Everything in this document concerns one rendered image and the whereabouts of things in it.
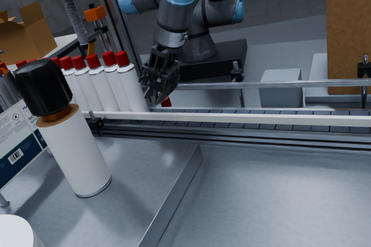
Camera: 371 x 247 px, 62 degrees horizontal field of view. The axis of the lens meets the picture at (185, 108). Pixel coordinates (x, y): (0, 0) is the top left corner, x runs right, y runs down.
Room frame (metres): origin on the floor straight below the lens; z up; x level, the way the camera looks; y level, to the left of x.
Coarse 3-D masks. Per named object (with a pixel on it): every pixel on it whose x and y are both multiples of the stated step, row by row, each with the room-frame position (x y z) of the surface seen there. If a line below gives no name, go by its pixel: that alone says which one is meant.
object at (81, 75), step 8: (80, 56) 0.90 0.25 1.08; (80, 64) 0.89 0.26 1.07; (80, 72) 0.89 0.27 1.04; (80, 80) 0.88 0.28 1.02; (88, 80) 0.89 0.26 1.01; (88, 88) 0.88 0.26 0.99; (88, 96) 0.88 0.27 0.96; (96, 96) 0.89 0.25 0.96; (88, 104) 0.89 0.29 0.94; (96, 104) 0.88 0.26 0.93
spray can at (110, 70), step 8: (104, 56) 0.84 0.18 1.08; (112, 56) 0.85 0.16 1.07; (112, 64) 0.84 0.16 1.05; (112, 72) 0.83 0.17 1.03; (112, 80) 0.84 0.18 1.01; (112, 88) 0.84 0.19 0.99; (120, 88) 0.83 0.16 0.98; (120, 96) 0.83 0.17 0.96; (120, 104) 0.84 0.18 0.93; (128, 104) 0.83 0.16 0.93
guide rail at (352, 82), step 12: (180, 84) 0.79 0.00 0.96; (192, 84) 0.77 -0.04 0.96; (204, 84) 0.75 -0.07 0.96; (216, 84) 0.73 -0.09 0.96; (228, 84) 0.71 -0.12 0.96; (240, 84) 0.69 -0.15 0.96; (252, 84) 0.68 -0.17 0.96; (264, 84) 0.66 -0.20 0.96; (276, 84) 0.65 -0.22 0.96; (288, 84) 0.63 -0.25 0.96; (300, 84) 0.62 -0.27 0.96; (312, 84) 0.61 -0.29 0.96; (324, 84) 0.59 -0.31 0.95; (336, 84) 0.58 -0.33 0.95; (348, 84) 0.57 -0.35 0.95; (360, 84) 0.56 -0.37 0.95
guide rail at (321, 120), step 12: (168, 120) 0.73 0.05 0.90; (180, 120) 0.71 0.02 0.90; (192, 120) 0.69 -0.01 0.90; (204, 120) 0.67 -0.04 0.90; (216, 120) 0.66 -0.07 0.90; (228, 120) 0.64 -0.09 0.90; (240, 120) 0.62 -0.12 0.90; (252, 120) 0.61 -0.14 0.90; (264, 120) 0.59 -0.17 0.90; (276, 120) 0.58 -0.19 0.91; (288, 120) 0.57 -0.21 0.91; (300, 120) 0.55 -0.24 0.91; (312, 120) 0.54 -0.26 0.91; (324, 120) 0.53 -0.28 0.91; (336, 120) 0.52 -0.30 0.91; (348, 120) 0.50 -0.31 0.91; (360, 120) 0.49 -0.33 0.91
